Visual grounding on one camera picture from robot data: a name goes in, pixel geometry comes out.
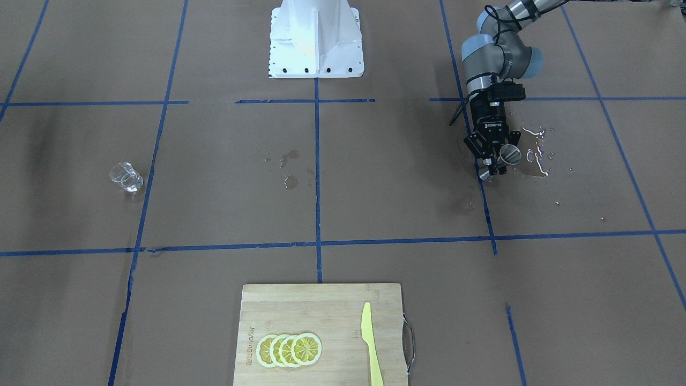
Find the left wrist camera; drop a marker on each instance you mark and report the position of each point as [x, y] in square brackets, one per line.
[506, 91]

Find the lemon slice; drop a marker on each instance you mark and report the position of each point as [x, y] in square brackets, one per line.
[306, 349]
[286, 352]
[275, 350]
[264, 351]

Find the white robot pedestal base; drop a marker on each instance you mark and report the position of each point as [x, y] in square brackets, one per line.
[315, 39]

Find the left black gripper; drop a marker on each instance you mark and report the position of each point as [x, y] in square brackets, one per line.
[492, 122]

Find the bamboo cutting board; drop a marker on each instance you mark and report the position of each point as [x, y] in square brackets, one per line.
[332, 312]

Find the clear glass cup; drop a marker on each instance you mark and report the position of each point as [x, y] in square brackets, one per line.
[125, 176]

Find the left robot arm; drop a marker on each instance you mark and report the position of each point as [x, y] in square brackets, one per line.
[494, 59]

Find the yellow plastic knife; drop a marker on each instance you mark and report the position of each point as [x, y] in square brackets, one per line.
[376, 377]

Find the steel jigger measuring cup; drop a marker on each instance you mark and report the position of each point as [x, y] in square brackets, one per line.
[508, 155]

